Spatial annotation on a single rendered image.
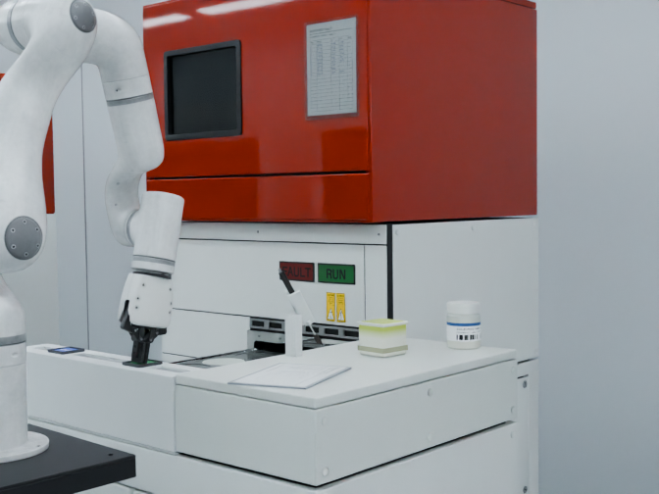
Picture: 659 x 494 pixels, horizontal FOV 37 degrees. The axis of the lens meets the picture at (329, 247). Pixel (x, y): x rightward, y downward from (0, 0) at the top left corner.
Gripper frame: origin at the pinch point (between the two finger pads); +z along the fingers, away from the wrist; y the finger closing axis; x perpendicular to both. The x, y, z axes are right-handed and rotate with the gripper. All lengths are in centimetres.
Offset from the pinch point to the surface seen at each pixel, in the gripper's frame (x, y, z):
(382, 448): 50, -16, 11
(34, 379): -30.9, 2.5, 9.1
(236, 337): -35, -58, -5
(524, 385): 16, -121, -2
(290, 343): 18.6, -22.4, -5.4
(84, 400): -12.8, 2.1, 11.1
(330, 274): -1, -54, -23
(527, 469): 15, -128, 21
